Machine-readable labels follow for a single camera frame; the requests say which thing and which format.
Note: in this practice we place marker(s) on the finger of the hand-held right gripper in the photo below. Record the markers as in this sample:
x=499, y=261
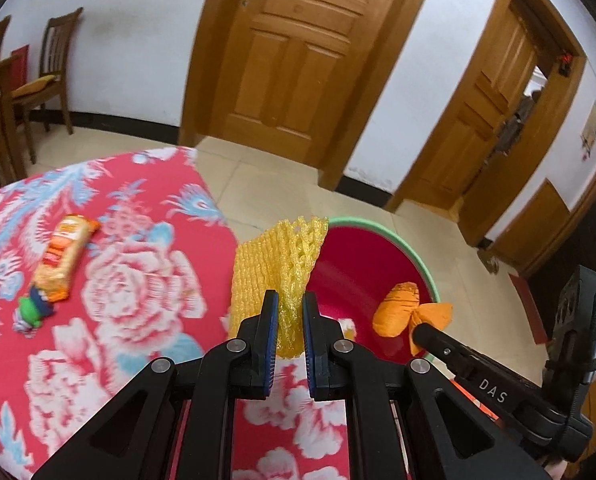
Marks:
x=443, y=350

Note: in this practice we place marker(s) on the orange plastic bag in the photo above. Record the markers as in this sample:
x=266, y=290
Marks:
x=395, y=310

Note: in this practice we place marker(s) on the wooden door frame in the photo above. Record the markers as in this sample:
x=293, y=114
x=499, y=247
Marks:
x=198, y=60
x=523, y=175

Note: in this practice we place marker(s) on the red floor mat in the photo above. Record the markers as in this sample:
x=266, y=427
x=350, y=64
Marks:
x=528, y=305

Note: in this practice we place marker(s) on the wooden chair with cushion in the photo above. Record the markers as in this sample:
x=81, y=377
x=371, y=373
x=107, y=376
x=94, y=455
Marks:
x=58, y=45

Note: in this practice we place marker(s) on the green and blue toy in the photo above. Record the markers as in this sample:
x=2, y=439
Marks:
x=30, y=307

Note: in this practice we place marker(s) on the red door ornament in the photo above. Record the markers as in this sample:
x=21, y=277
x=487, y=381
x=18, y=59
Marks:
x=564, y=63

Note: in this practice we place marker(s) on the yellow foam fruit net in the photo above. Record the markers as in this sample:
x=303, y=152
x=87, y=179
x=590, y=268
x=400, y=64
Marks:
x=263, y=270

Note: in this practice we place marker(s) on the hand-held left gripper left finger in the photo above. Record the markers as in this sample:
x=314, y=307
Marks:
x=272, y=340

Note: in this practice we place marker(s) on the closed wooden panel door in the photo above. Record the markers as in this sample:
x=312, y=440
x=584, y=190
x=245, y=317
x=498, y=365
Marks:
x=298, y=70

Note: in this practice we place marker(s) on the orange plastic stool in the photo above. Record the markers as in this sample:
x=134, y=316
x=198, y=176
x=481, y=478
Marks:
x=485, y=408

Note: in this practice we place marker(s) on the paper wall notice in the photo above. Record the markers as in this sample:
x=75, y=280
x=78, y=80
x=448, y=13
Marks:
x=593, y=127

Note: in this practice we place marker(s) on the yellow seat cushion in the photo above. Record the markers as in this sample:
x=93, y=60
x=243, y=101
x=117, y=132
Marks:
x=33, y=86

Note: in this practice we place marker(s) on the white and orange scrap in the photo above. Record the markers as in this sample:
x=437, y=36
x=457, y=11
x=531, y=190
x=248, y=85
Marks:
x=349, y=330

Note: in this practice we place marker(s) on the red cloth item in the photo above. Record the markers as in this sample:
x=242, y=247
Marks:
x=20, y=65

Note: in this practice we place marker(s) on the low wooden cabinet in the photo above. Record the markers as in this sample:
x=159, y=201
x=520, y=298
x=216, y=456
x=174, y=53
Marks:
x=533, y=230

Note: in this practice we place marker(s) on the green bin with red liner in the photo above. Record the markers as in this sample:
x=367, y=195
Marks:
x=358, y=270

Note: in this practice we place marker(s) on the grey clothing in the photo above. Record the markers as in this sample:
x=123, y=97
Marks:
x=515, y=120

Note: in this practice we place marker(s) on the red floral tablecloth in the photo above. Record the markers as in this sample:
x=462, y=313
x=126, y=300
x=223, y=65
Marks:
x=128, y=285

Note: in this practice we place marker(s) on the open wooden panel door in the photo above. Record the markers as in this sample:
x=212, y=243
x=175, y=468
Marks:
x=468, y=125

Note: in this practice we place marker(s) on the orange snack packet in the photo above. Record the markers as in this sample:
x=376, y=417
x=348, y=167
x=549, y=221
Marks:
x=60, y=260

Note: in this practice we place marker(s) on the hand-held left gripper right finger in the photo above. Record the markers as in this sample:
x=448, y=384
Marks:
x=309, y=355

